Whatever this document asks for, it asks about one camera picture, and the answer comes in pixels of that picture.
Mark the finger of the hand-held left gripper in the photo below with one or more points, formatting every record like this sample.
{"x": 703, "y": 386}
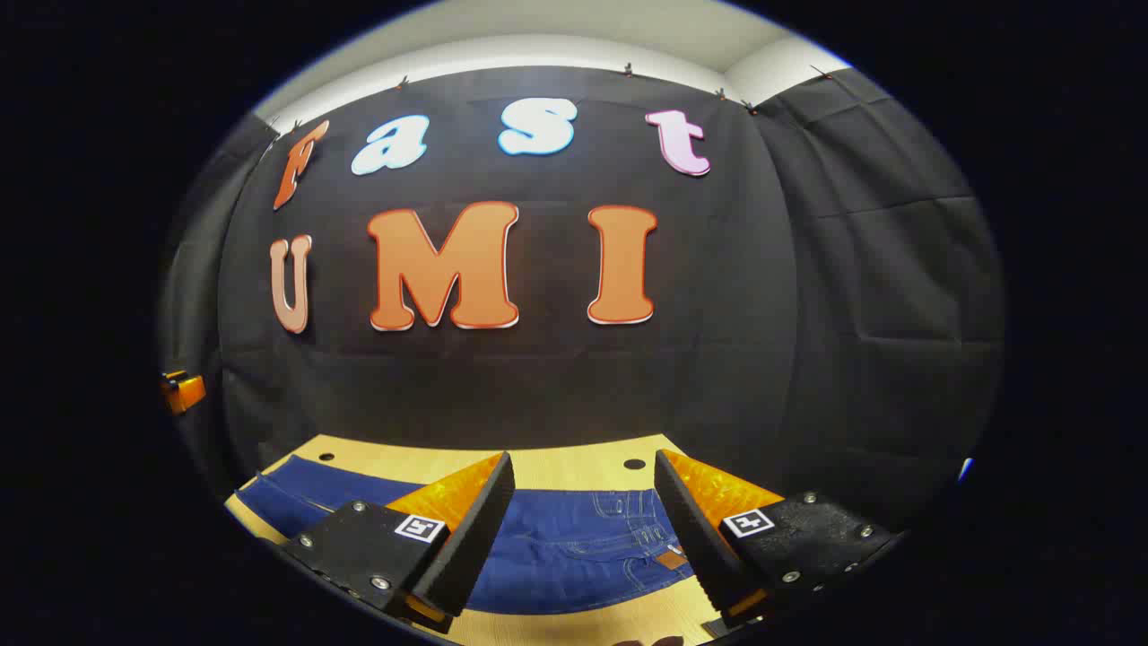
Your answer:
{"x": 186, "y": 392}

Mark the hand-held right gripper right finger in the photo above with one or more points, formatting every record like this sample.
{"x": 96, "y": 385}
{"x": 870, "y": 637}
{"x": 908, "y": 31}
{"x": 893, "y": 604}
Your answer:
{"x": 695, "y": 538}

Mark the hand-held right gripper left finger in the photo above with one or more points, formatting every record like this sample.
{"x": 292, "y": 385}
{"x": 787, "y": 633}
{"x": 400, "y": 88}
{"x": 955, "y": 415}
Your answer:
{"x": 471, "y": 538}

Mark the blue denim jeans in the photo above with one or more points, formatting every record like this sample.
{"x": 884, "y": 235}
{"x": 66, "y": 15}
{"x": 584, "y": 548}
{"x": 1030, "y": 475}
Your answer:
{"x": 556, "y": 556}

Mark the black backdrop cloth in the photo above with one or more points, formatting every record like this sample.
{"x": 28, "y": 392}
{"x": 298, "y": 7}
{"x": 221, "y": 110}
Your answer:
{"x": 538, "y": 386}

